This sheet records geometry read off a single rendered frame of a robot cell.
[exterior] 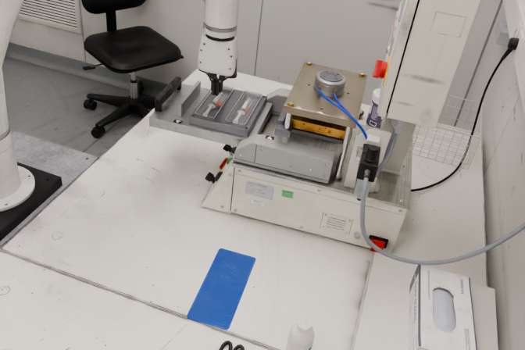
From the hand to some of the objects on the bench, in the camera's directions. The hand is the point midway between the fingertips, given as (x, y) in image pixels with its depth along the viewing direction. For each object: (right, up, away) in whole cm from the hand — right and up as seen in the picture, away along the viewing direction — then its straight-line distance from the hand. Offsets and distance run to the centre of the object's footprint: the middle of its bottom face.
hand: (216, 87), depth 142 cm
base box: (+25, -32, +11) cm, 42 cm away
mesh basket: (+76, -14, +46) cm, 90 cm away
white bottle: (+19, -63, -35) cm, 74 cm away
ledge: (+41, -73, -44) cm, 95 cm away
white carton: (+51, -57, -29) cm, 82 cm away
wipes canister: (+55, -8, +50) cm, 75 cm away
